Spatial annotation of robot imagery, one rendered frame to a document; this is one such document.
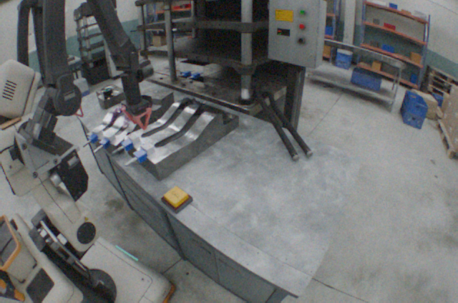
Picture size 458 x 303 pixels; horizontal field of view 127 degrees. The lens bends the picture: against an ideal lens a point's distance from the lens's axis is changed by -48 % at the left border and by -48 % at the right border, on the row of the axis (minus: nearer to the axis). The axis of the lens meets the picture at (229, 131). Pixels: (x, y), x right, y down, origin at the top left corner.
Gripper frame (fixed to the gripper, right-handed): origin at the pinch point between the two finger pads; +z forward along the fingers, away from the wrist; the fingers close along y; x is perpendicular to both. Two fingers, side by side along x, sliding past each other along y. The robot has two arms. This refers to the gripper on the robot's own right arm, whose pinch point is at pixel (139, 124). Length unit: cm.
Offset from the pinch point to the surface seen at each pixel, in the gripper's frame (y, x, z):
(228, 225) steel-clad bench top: -40.6, 1.3, 20.9
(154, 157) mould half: -5.6, 0.5, 12.0
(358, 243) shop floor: -103, -73, 102
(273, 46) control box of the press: -7, -85, -13
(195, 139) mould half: -8.5, -18.0, 12.9
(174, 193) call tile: -20.1, 4.3, 17.3
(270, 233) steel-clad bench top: -52, -4, 21
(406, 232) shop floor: -149, -103, 103
